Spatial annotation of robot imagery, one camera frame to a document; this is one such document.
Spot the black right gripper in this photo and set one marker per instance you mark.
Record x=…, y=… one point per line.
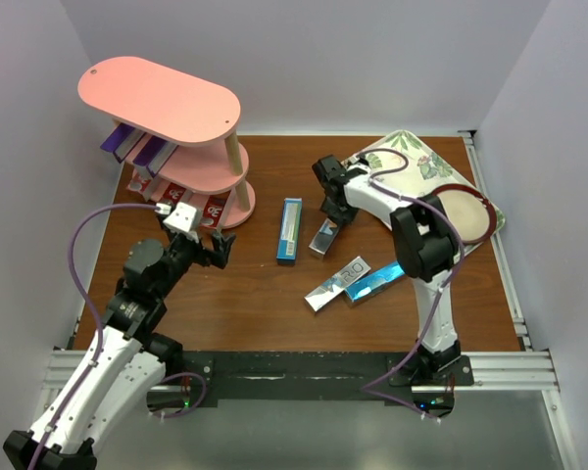
x=346, y=216

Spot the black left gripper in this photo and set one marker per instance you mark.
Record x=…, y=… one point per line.
x=220, y=252

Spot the red 3D toothpaste box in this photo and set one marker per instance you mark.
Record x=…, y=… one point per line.
x=213, y=212

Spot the blue green toothpaste box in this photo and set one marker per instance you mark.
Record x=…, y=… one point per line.
x=287, y=247

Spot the red silver toothpaste box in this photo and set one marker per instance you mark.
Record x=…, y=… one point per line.
x=174, y=193

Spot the silver R&O sensitive toothpaste box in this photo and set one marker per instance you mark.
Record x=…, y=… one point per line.
x=324, y=238

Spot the purple toothpaste box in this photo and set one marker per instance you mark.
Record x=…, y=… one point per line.
x=121, y=141
x=153, y=156

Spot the shiny blue toothpaste box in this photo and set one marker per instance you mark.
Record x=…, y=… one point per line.
x=374, y=283

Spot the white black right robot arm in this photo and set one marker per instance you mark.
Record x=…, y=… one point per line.
x=427, y=246

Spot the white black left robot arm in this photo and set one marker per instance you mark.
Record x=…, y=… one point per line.
x=124, y=361

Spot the red toothpaste box behind shelf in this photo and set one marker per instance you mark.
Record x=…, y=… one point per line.
x=139, y=185

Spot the pink three tier shelf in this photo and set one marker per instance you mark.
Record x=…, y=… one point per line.
x=197, y=115

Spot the floral leaf print tray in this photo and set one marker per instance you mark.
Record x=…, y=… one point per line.
x=399, y=164

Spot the black front base bar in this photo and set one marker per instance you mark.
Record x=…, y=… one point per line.
x=302, y=376

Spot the red rimmed beige plate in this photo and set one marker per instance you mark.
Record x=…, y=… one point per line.
x=469, y=211

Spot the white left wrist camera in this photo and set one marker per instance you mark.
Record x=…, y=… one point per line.
x=182, y=219

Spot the aluminium frame rail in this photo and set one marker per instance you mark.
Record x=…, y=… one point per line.
x=468, y=137

